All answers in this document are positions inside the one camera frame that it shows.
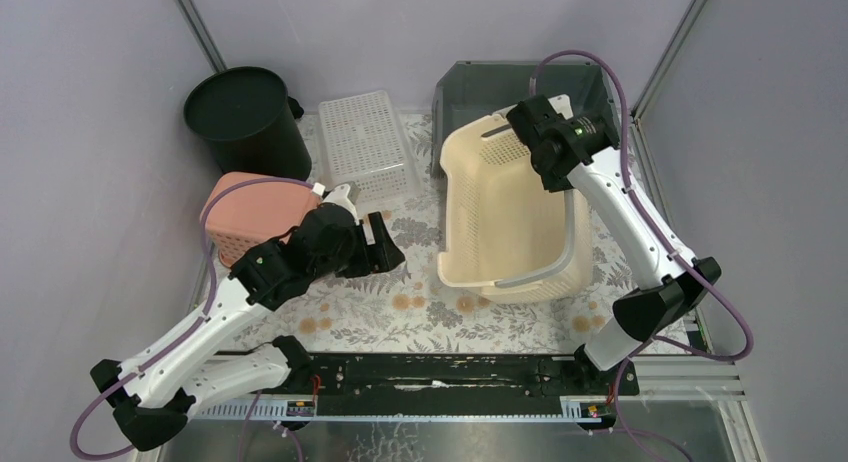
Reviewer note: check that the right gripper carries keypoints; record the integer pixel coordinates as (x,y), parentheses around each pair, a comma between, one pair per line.
(555,184)

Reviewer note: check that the pink perforated basket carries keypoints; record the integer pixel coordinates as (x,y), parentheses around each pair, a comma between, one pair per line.
(253,214)

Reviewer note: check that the cream plastic tub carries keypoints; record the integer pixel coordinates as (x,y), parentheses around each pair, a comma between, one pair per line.
(507,239)

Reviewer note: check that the large black cylindrical container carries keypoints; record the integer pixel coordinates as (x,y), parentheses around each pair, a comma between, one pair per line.
(245,119)

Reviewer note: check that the grey plastic crate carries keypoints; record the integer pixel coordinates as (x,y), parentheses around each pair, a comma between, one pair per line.
(471,90)

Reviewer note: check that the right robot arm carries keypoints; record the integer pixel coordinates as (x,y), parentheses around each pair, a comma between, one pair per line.
(669,277)

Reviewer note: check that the white perforated plastic basket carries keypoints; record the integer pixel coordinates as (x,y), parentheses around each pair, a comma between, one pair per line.
(362,143)

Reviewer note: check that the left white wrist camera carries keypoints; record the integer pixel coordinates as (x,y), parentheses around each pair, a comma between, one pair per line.
(344,195)

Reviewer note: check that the floral patterned table mat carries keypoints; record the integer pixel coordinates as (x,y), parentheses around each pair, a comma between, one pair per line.
(410,310)

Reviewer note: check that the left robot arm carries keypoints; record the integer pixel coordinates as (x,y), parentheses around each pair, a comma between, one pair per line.
(154,394)

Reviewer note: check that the black mounting base rail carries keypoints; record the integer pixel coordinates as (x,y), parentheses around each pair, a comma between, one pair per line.
(408,385)

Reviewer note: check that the black cloth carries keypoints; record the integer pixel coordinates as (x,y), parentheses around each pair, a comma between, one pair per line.
(296,109)

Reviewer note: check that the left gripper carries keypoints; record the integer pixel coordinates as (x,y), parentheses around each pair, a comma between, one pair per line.
(365,248)

